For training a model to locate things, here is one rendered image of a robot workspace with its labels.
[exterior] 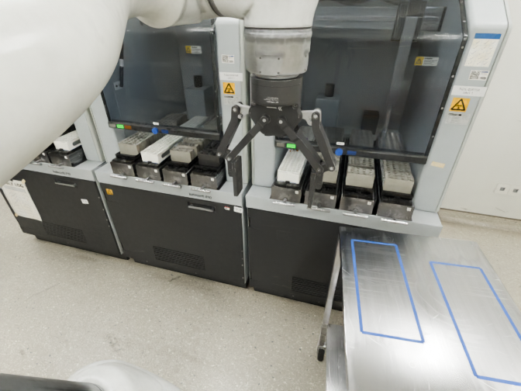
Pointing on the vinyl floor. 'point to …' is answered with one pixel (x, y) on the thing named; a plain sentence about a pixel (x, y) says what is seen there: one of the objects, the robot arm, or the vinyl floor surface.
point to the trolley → (419, 316)
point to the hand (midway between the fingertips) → (273, 192)
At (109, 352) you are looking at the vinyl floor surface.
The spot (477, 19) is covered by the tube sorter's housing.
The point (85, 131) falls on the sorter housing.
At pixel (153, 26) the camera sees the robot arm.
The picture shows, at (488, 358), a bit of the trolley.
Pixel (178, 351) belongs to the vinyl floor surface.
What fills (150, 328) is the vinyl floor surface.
